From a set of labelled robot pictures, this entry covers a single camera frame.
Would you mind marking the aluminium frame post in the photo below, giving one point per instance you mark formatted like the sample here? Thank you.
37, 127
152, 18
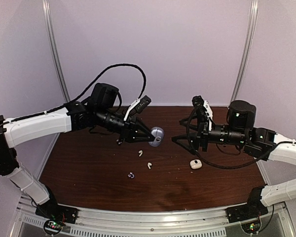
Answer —
251, 27
54, 50

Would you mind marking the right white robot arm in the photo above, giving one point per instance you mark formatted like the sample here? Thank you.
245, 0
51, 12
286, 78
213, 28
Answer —
263, 144

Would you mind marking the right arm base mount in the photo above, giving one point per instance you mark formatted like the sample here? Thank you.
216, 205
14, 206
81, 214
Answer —
251, 210

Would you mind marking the left aluminium frame post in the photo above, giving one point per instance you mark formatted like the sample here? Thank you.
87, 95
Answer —
54, 50

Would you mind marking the purple earbud charging case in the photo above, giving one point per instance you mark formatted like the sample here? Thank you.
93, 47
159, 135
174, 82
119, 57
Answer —
158, 134

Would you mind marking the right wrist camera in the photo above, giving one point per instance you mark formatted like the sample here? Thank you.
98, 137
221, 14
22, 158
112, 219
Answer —
204, 113

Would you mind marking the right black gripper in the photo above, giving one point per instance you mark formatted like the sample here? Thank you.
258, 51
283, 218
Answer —
203, 135

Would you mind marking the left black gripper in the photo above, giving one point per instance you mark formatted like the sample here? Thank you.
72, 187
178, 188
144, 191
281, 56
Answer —
130, 127

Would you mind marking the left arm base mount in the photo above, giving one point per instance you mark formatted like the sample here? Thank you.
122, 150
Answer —
52, 210

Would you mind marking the front aluminium rail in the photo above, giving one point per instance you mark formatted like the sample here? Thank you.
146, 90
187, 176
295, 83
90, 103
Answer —
212, 222

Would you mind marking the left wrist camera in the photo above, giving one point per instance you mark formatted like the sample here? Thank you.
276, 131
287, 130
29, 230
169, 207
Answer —
138, 105

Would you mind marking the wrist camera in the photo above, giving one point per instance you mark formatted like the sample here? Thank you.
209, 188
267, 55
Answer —
204, 113
138, 105

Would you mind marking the right aluminium frame post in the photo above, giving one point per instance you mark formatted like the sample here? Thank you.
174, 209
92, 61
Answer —
251, 27

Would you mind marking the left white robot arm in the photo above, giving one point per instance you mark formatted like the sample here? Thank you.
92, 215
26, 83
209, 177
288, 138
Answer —
72, 116

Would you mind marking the white earbud charging case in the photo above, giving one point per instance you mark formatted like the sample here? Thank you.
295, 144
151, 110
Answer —
195, 164

